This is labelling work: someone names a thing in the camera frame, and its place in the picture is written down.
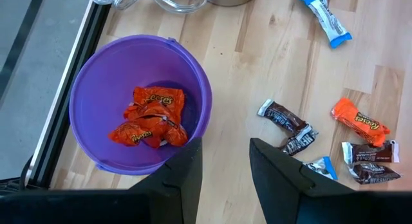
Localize blue white wrapped candy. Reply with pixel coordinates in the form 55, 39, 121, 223
302, 156, 339, 182
295, 0, 353, 49

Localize clear lamp cord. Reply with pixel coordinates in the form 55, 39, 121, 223
90, 0, 213, 14

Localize purple plastic bucket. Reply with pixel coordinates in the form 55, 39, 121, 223
68, 33, 213, 176

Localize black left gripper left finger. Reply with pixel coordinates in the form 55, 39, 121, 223
128, 136, 203, 224

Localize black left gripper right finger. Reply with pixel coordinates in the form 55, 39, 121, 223
249, 137, 354, 224

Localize orange Reese's candy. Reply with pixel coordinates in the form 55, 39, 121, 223
108, 122, 156, 147
133, 86, 186, 122
162, 120, 189, 147
123, 101, 174, 128
330, 97, 391, 147

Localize brown Hershey's candy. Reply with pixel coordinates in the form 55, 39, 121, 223
341, 140, 400, 166
348, 162, 402, 185
257, 98, 310, 135
279, 123, 319, 156

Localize black aluminium table frame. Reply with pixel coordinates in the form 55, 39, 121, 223
19, 0, 113, 189

